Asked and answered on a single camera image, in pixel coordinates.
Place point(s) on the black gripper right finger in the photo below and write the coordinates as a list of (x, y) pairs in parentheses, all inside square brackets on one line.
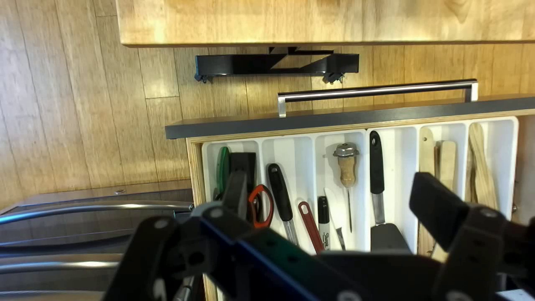
[(469, 252)]

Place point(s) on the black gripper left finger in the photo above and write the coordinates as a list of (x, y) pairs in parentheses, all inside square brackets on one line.
[(152, 252)]

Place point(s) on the short wooden spatula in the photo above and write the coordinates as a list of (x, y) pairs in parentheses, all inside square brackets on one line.
[(447, 161)]

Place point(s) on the narrow wooden spatula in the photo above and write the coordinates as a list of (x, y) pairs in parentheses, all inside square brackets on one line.
[(427, 153)]

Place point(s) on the open wooden utensil drawer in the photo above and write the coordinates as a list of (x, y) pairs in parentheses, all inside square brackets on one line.
[(304, 161)]

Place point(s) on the wooden drawer with grey front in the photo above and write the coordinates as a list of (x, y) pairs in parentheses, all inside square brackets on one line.
[(335, 120)]

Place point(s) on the stainless steel gas range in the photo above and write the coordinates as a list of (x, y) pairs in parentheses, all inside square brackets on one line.
[(85, 235)]

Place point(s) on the wide wooden spoon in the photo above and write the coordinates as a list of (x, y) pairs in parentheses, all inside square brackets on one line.
[(483, 168)]

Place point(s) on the black turner with steel neck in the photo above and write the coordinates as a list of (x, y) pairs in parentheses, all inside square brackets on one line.
[(377, 168)]

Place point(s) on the black block utensil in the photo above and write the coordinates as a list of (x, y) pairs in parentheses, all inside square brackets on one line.
[(245, 161)]

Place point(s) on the wooden robot platform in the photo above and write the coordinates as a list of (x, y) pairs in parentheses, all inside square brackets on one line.
[(335, 19)]

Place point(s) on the black metal bracket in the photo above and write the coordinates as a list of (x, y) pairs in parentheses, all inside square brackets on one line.
[(269, 64)]

